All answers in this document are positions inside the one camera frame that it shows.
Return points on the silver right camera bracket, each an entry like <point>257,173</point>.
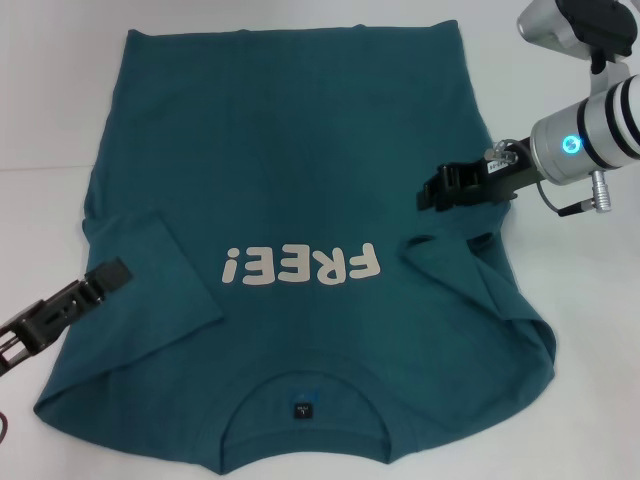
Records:
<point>612,76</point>

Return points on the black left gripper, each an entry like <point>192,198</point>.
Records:
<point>50,320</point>

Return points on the teal blue FREE t-shirt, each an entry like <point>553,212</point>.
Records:
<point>300,150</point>

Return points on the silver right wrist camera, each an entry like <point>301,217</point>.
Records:
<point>542,25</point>

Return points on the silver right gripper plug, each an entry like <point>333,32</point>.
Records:
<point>497,150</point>

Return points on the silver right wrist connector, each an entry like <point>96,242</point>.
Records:
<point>602,192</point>

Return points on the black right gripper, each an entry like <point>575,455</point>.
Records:
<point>490,182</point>

